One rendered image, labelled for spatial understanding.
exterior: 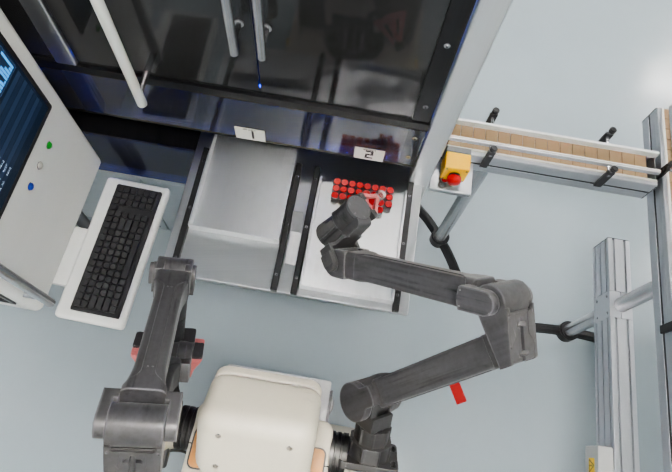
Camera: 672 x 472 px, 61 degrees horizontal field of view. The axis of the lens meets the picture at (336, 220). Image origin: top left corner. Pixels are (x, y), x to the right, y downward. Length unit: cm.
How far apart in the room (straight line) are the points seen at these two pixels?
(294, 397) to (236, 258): 65
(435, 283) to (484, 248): 172
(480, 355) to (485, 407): 159
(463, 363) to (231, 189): 98
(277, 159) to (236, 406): 91
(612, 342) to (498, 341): 128
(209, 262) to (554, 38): 244
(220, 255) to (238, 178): 25
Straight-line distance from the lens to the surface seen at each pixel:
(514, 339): 93
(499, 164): 184
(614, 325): 220
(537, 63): 335
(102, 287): 176
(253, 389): 110
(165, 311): 102
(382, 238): 168
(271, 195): 172
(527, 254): 278
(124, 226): 181
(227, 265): 165
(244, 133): 166
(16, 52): 150
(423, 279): 102
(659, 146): 207
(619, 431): 215
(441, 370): 103
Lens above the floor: 243
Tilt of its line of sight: 67 degrees down
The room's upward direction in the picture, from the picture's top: 8 degrees clockwise
